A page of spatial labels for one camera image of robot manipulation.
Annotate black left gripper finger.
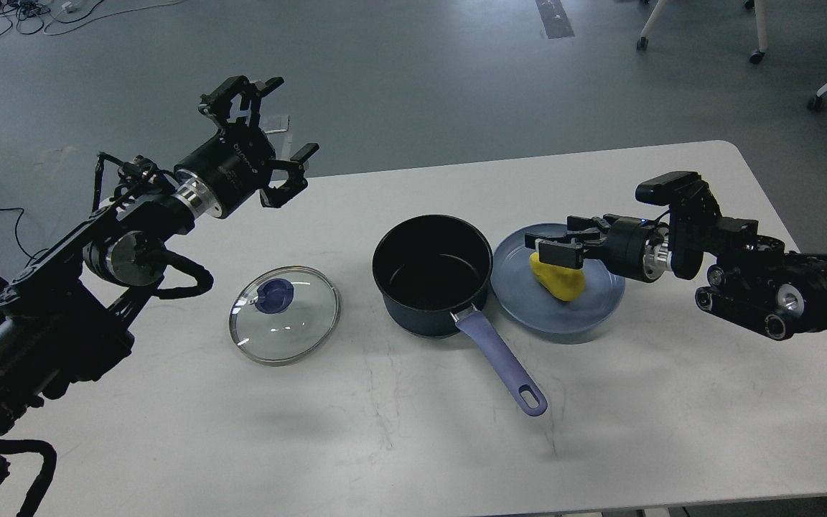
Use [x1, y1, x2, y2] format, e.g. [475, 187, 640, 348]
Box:
[259, 143, 319, 208]
[198, 75, 285, 135]

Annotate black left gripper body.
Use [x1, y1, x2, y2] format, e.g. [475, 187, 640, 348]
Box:
[173, 132, 276, 219]

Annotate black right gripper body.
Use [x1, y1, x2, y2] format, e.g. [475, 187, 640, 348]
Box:
[599, 216, 669, 284]

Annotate yellow potato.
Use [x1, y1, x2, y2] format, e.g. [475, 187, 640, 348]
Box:
[529, 251, 587, 302]

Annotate glass pot lid blue knob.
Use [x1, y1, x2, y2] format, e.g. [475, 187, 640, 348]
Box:
[228, 266, 342, 366]

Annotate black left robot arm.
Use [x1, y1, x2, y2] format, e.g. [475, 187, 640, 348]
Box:
[0, 75, 319, 516]

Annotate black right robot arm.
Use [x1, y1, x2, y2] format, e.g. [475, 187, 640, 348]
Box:
[524, 171, 827, 340]

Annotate blue round plate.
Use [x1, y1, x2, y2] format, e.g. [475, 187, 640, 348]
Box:
[491, 222, 625, 341]

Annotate white chair legs with casters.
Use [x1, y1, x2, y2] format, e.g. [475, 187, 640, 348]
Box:
[635, 1, 769, 65]

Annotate dark blue saucepan purple handle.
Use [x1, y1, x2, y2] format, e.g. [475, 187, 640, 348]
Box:
[372, 215, 548, 416]

